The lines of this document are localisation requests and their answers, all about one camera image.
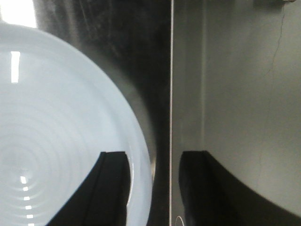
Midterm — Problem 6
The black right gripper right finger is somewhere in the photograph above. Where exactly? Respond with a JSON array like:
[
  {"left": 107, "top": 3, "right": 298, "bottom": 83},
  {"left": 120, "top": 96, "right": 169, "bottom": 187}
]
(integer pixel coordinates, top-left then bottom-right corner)
[{"left": 179, "top": 151, "right": 301, "bottom": 226}]

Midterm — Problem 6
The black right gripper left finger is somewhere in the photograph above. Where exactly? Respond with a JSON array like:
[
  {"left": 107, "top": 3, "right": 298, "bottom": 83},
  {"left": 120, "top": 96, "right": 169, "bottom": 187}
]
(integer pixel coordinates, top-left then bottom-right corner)
[{"left": 48, "top": 152, "right": 130, "bottom": 226}]

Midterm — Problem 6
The light blue plate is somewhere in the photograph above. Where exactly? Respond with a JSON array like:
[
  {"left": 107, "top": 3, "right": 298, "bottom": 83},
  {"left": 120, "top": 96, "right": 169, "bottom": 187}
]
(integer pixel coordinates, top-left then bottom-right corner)
[{"left": 0, "top": 24, "right": 152, "bottom": 226}]

